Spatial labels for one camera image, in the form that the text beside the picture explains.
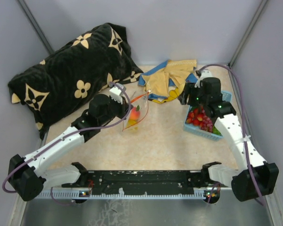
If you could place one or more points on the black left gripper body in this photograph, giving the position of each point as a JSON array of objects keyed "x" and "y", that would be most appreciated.
[{"x": 115, "y": 109}]

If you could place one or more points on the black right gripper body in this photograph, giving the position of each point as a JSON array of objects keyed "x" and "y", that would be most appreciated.
[{"x": 195, "y": 97}]

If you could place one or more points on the light blue plastic basket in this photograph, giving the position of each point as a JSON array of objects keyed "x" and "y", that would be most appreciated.
[{"x": 197, "y": 131}]

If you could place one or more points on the yellow banana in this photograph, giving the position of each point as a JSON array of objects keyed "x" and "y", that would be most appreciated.
[{"x": 131, "y": 123}]

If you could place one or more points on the orange peach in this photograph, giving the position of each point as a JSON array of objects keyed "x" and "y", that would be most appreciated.
[{"x": 135, "y": 113}]

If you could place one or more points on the clear zip top bag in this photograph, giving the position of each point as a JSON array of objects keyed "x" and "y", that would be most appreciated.
[{"x": 140, "y": 98}]

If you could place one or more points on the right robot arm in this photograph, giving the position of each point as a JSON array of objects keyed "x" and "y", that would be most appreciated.
[{"x": 254, "y": 177}]

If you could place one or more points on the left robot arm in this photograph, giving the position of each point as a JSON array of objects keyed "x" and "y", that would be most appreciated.
[{"x": 29, "y": 175}]

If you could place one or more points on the red strawberries bunch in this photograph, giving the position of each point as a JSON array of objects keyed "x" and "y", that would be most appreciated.
[{"x": 195, "y": 116}]

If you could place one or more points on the yellow blue cartoon cloth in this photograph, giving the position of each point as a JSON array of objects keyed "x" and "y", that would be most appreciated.
[{"x": 165, "y": 82}]

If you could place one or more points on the purple red grapes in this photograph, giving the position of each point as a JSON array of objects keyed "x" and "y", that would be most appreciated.
[{"x": 206, "y": 124}]

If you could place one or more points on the green grapes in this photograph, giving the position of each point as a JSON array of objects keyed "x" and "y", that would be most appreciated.
[{"x": 216, "y": 131}]

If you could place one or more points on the black floral pillow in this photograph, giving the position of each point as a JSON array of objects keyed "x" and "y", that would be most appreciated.
[{"x": 71, "y": 76}]

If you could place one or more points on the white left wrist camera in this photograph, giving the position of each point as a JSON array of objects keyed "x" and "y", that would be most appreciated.
[{"x": 117, "y": 91}]

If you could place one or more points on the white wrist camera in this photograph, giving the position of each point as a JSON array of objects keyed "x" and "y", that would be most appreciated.
[
  {"x": 204, "y": 74},
  {"x": 117, "y": 91}
]

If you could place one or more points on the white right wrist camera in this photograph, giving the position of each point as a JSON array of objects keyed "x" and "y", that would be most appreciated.
[{"x": 204, "y": 74}]

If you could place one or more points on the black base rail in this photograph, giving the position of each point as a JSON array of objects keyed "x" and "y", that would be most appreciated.
[{"x": 150, "y": 182}]

